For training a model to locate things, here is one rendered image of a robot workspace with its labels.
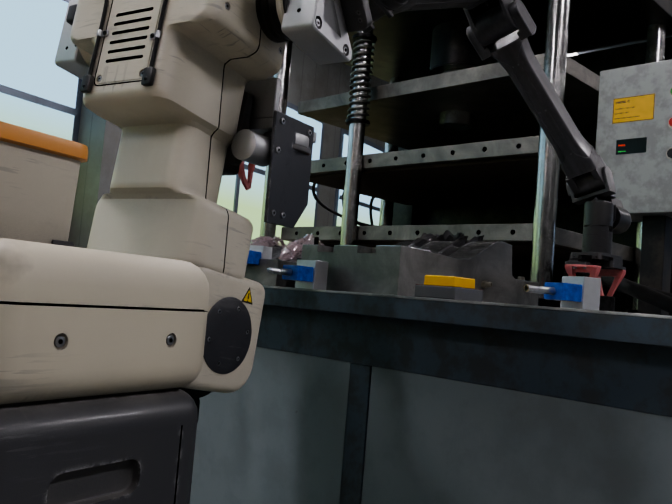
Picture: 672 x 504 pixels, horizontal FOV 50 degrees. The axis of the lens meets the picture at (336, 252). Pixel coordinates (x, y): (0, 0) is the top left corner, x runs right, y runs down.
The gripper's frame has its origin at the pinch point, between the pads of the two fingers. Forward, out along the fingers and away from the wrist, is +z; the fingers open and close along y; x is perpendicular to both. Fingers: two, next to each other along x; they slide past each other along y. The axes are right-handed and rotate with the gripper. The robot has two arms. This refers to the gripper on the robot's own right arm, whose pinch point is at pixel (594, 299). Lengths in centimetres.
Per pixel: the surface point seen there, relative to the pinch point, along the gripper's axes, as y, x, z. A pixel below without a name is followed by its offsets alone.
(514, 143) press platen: 41, 45, -45
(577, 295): -31.8, -11.8, 0.2
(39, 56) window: 13, 320, -113
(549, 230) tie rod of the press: 34.7, 29.2, -18.4
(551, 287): -34.7, -8.8, -0.8
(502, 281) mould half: -6.4, 17.3, -2.6
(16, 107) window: 3, 318, -83
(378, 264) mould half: -40.7, 22.4, -3.3
